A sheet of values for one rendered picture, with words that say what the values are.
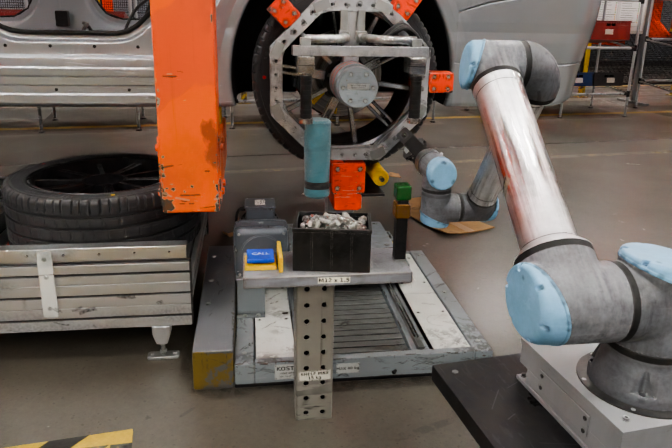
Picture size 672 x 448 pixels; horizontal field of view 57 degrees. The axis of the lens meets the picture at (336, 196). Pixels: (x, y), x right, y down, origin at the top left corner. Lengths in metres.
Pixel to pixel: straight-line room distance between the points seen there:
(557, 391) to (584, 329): 0.24
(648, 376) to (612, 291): 0.19
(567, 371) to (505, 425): 0.17
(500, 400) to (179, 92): 1.11
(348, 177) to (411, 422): 0.85
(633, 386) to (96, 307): 1.49
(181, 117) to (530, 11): 1.35
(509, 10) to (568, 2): 0.23
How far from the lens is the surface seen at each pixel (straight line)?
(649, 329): 1.25
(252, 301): 2.15
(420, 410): 1.88
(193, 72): 1.73
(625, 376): 1.31
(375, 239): 2.43
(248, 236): 2.01
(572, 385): 1.33
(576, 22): 2.55
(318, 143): 2.01
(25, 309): 2.12
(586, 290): 1.16
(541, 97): 1.59
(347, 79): 1.97
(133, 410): 1.92
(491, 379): 1.49
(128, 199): 2.06
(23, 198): 2.18
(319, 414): 1.81
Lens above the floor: 1.10
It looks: 17 degrees down
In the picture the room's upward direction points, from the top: 1 degrees clockwise
